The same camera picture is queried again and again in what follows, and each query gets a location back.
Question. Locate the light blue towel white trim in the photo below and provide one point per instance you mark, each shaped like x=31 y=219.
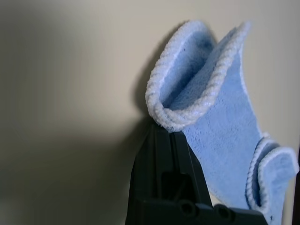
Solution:
x=222 y=129

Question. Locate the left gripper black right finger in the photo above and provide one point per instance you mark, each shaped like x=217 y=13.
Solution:
x=191 y=178

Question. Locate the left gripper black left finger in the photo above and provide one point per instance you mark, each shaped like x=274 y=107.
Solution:
x=150 y=166

